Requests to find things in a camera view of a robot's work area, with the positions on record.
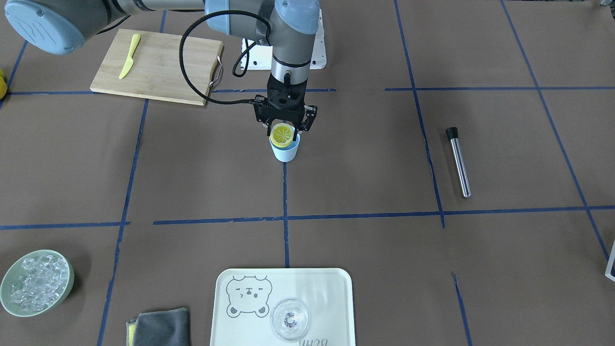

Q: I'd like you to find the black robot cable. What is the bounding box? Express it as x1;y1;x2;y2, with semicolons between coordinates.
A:
179;11;273;106

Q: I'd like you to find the yellow plastic knife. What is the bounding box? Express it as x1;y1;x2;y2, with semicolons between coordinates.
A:
118;33;141;80

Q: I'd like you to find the grey folded cloth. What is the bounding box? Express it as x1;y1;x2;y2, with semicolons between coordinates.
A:
126;308;191;346

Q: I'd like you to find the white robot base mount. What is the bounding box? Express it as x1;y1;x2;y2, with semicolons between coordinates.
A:
240;10;328;71

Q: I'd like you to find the cream bear tray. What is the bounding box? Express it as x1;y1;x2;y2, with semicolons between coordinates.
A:
209;269;356;346

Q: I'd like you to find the yellow lemon half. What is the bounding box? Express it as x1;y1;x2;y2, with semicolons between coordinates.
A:
269;123;295;148

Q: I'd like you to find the clear wine glass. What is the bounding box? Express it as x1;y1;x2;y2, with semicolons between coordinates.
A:
271;297;311;342

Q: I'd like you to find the light blue cup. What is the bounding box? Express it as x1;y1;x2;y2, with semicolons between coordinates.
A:
269;134;301;162

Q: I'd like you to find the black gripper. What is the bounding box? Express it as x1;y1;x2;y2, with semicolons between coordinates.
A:
253;78;317;136

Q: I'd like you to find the white card with blue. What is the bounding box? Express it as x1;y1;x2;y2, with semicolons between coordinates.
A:
604;242;615;282

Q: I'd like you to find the steel muddler black cap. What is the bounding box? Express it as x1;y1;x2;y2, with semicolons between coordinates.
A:
445;127;472;198

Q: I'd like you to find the green bowl of ice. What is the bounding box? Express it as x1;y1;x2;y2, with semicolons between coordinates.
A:
1;249;75;318

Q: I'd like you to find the bamboo cutting board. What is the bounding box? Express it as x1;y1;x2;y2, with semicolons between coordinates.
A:
90;29;224;106

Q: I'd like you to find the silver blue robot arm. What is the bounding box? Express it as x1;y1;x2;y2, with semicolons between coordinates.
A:
4;0;321;138

